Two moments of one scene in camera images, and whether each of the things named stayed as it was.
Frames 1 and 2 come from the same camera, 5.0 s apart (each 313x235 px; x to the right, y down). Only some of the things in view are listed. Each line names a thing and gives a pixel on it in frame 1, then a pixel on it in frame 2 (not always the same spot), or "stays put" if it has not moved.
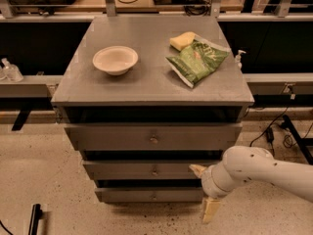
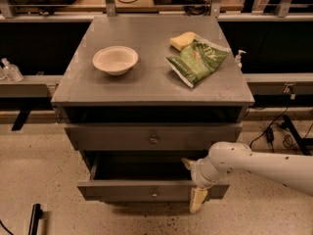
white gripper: (207, 182) to (197, 173)
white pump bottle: (238, 59) stays put
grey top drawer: (215, 136) stays put
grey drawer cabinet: (145, 98) stays put
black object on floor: (35, 217) stays put
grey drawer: (145, 169) to (152, 190)
